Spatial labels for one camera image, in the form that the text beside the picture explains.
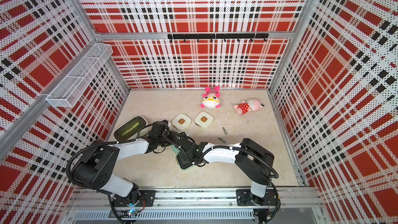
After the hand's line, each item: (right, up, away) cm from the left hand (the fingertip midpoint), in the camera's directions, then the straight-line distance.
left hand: (181, 137), depth 93 cm
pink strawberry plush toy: (+41, +18, +9) cm, 46 cm away
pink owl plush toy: (+19, +24, +12) cm, 33 cm away
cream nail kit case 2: (+14, +10, +8) cm, 19 cm away
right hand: (+5, -7, -8) cm, 12 cm away
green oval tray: (-31, +5, -1) cm, 31 cm away
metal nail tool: (+27, +3, +5) cm, 28 cm away
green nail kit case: (+4, -8, -18) cm, 20 cm away
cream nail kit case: (-1, +9, +6) cm, 11 cm away
